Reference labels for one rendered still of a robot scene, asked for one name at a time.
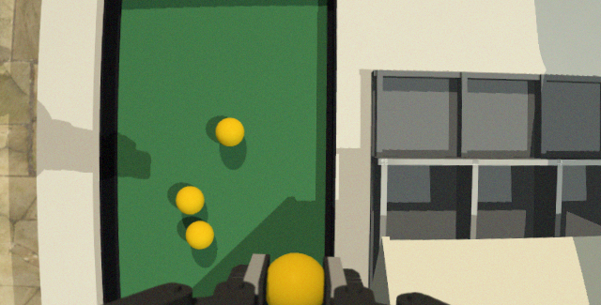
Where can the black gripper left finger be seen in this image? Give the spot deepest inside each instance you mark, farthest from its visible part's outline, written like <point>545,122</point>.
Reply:
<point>249,290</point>

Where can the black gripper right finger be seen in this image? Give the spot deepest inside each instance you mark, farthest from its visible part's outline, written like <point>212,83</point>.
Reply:
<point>345,285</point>

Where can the yellow ball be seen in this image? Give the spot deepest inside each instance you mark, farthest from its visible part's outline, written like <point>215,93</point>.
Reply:
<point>199,235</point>
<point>229,132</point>
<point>190,200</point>
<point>295,279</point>

